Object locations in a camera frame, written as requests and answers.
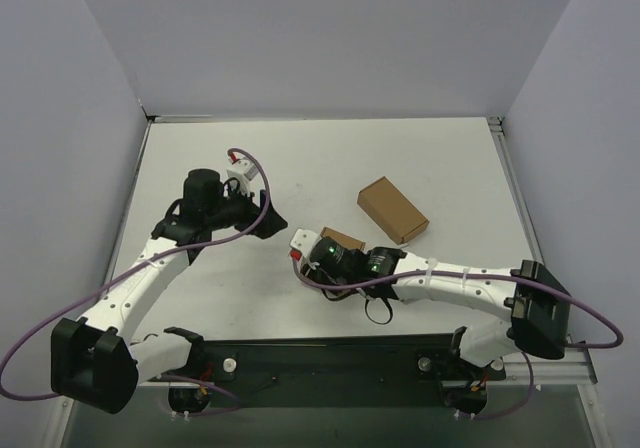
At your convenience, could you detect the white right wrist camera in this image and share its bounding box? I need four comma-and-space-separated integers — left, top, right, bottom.
289, 228, 320, 261

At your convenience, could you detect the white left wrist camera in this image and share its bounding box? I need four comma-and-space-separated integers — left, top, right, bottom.
226, 152, 259, 196

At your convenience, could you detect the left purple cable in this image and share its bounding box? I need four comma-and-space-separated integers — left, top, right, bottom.
0, 147, 274, 417

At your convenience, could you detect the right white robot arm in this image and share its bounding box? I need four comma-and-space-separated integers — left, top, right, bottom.
293, 237, 570, 368

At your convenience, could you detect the aluminium frame rail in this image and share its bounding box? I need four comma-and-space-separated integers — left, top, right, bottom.
487, 117, 597, 390

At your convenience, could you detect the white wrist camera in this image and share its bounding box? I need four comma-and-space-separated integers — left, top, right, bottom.
289, 228, 320, 261
226, 152, 259, 196

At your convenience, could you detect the folded brown cardboard box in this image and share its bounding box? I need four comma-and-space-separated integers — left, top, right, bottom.
357, 177, 430, 245

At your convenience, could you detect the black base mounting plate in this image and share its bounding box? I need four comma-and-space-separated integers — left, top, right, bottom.
169, 334, 506, 412

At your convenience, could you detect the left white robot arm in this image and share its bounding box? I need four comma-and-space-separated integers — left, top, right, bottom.
50, 159, 288, 414

